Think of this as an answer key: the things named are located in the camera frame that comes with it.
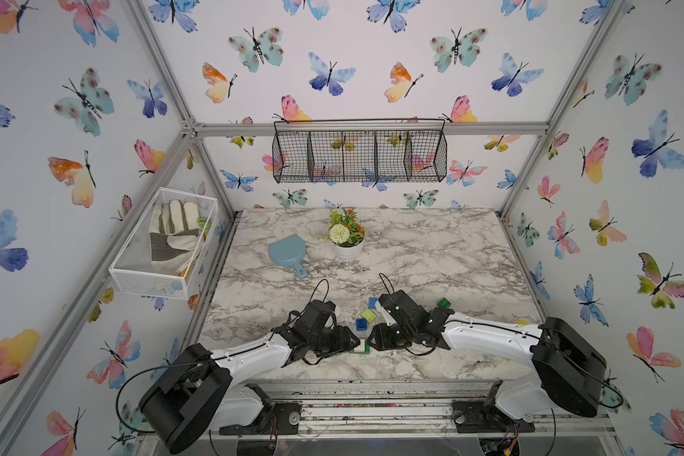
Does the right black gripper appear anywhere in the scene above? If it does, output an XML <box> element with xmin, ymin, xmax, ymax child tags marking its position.
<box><xmin>360</xmin><ymin>323</ymin><xmax>415</xmax><ymax>351</ymax></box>

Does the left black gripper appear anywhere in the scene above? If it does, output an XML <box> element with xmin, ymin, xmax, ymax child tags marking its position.
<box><xmin>307</xmin><ymin>327</ymin><xmax>362</xmax><ymax>357</ymax></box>

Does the green lego base brick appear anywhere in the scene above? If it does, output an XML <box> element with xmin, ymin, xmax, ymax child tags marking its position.
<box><xmin>351</xmin><ymin>339</ymin><xmax>371</xmax><ymax>355</ymax></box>

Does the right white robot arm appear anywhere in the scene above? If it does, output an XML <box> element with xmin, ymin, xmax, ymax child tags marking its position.
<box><xmin>369</xmin><ymin>291</ymin><xmax>607</xmax><ymax>420</ymax></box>

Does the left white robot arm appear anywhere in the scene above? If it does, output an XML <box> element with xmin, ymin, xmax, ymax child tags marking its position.
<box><xmin>140</xmin><ymin>300</ymin><xmax>362</xmax><ymax>455</ymax></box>

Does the small green lego brick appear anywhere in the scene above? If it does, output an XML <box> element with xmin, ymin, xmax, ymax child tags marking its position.
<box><xmin>437</xmin><ymin>298</ymin><xmax>451</xmax><ymax>310</ymax></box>

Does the lime green lego brick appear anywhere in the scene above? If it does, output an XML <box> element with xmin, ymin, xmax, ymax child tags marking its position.
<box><xmin>360</xmin><ymin>309</ymin><xmax>377</xmax><ymax>324</ymax></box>

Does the dark blue lego brick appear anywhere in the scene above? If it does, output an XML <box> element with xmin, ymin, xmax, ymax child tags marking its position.
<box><xmin>355</xmin><ymin>317</ymin><xmax>369</xmax><ymax>333</ymax></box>

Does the white plant pot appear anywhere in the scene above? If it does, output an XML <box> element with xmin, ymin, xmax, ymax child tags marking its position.
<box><xmin>334</xmin><ymin>241</ymin><xmax>365</xmax><ymax>262</ymax></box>

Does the artificial green plant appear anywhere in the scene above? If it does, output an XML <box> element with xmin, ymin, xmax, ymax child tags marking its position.
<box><xmin>328</xmin><ymin>208</ymin><xmax>366</xmax><ymax>248</ymax></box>

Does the grey white work glove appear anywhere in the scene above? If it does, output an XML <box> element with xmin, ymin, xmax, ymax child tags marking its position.
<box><xmin>148</xmin><ymin>199</ymin><xmax>203</xmax><ymax>277</ymax></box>

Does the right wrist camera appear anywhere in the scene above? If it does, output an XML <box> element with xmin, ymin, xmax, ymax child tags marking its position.
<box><xmin>375</xmin><ymin>298</ymin><xmax>395</xmax><ymax>325</ymax></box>

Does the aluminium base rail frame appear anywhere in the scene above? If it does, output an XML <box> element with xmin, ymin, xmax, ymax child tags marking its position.
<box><xmin>136</xmin><ymin>375</ymin><xmax>617</xmax><ymax>443</ymax></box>

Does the white wire basket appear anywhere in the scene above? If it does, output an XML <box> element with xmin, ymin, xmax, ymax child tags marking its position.
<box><xmin>109</xmin><ymin>187</ymin><xmax>219</xmax><ymax>299</ymax></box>

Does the black wire wall basket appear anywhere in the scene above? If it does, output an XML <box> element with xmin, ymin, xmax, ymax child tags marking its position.
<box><xmin>272</xmin><ymin>119</ymin><xmax>448</xmax><ymax>184</ymax></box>

